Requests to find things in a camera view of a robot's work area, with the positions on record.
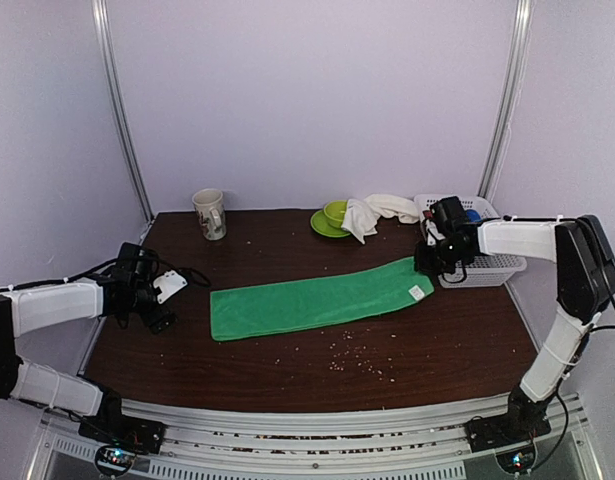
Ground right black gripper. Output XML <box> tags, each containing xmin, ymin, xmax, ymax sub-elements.
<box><xmin>413</xmin><ymin>237</ymin><xmax>466</xmax><ymax>276</ymax></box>

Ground green microfiber towel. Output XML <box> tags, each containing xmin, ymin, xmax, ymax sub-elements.
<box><xmin>210</xmin><ymin>257</ymin><xmax>434</xmax><ymax>342</ymax></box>

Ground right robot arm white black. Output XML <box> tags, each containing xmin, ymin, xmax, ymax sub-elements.
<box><xmin>414</xmin><ymin>196</ymin><xmax>615</xmax><ymax>442</ymax></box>

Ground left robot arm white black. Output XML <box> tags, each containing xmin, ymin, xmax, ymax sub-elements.
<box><xmin>0</xmin><ymin>243</ymin><xmax>188</xmax><ymax>444</ymax></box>

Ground white plastic basket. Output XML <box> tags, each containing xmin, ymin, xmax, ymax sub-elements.
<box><xmin>414</xmin><ymin>193</ymin><xmax>527</xmax><ymax>289</ymax></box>

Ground rolled dark blue towel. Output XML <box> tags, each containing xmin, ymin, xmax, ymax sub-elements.
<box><xmin>465</xmin><ymin>209</ymin><xmax>482</xmax><ymax>223</ymax></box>

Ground white cream towel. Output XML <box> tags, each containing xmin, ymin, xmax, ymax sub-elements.
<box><xmin>341</xmin><ymin>194</ymin><xmax>420</xmax><ymax>244</ymax></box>

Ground green cup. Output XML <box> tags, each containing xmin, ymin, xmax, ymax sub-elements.
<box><xmin>323</xmin><ymin>200</ymin><xmax>348</xmax><ymax>229</ymax></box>

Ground patterned ceramic mug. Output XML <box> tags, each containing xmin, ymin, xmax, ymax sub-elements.
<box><xmin>192</xmin><ymin>188</ymin><xmax>227</xmax><ymax>241</ymax></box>

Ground green saucer plate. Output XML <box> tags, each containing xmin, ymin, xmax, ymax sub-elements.
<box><xmin>310</xmin><ymin>210</ymin><xmax>350</xmax><ymax>238</ymax></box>

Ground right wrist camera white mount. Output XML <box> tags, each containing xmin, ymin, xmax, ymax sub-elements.
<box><xmin>420</xmin><ymin>210</ymin><xmax>444</xmax><ymax>246</ymax></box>

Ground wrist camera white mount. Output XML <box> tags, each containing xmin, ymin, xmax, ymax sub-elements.
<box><xmin>152</xmin><ymin>270</ymin><xmax>188</xmax><ymax>304</ymax></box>
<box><xmin>420</xmin><ymin>210</ymin><xmax>444</xmax><ymax>246</ymax></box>

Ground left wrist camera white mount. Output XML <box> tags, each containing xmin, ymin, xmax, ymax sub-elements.
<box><xmin>152</xmin><ymin>270</ymin><xmax>188</xmax><ymax>304</ymax></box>

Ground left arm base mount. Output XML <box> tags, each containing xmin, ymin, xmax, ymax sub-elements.
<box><xmin>78</xmin><ymin>417</ymin><xmax>166</xmax><ymax>455</ymax></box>

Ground aluminium front rail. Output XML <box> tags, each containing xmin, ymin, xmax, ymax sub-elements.
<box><xmin>36</xmin><ymin>397</ymin><xmax>588</xmax><ymax>480</ymax></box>

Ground right aluminium frame post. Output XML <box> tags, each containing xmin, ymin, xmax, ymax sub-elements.
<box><xmin>477</xmin><ymin>0</ymin><xmax>534</xmax><ymax>202</ymax></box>

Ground aluminium frame post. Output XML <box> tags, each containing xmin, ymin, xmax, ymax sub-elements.
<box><xmin>91</xmin><ymin>0</ymin><xmax>155</xmax><ymax>223</ymax></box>
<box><xmin>477</xmin><ymin>0</ymin><xmax>534</xmax><ymax>202</ymax></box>

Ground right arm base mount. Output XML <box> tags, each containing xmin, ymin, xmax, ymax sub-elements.
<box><xmin>464</xmin><ymin>415</ymin><xmax>552</xmax><ymax>453</ymax></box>

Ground left aluminium frame post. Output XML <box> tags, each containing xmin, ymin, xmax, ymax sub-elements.
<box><xmin>91</xmin><ymin>0</ymin><xmax>155</xmax><ymax>223</ymax></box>

